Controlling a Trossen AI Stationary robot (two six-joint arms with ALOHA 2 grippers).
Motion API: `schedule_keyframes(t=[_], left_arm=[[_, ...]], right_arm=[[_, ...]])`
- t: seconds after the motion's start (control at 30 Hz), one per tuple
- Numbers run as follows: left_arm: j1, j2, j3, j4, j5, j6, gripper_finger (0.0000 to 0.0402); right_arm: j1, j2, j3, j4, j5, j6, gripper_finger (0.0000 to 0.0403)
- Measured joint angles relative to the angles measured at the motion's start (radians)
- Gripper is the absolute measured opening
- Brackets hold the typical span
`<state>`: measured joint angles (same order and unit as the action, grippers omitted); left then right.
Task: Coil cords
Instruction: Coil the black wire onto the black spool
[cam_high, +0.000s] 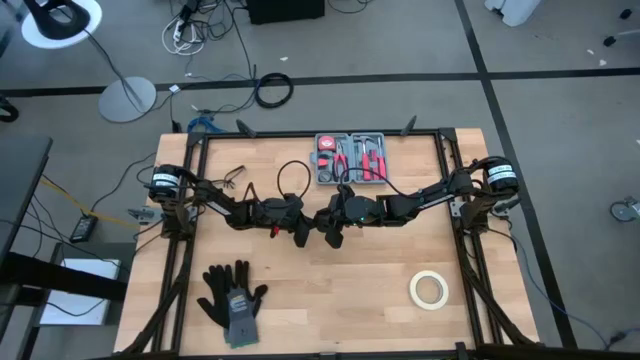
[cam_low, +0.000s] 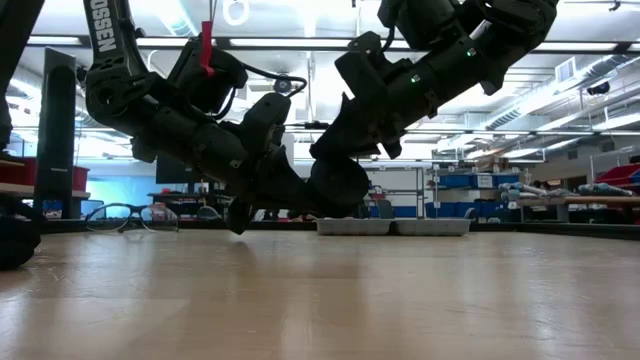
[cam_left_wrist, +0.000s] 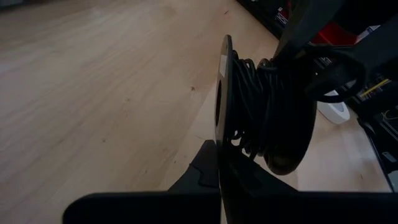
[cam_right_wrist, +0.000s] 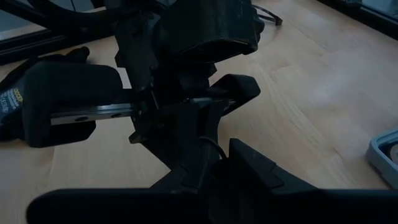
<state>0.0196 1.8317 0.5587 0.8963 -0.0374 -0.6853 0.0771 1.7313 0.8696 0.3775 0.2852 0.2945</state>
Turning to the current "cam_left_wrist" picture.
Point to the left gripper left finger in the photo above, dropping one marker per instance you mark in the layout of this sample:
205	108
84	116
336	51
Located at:
186	207

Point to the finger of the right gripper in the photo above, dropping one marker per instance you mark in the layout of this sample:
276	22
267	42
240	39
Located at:
382	46
303	21

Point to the cream masking tape roll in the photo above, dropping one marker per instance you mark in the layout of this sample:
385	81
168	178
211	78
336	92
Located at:
334	112

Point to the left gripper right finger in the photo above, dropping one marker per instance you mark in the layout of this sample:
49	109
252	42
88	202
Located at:
280	207

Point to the red plastic object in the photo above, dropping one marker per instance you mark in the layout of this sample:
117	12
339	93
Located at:
334	35

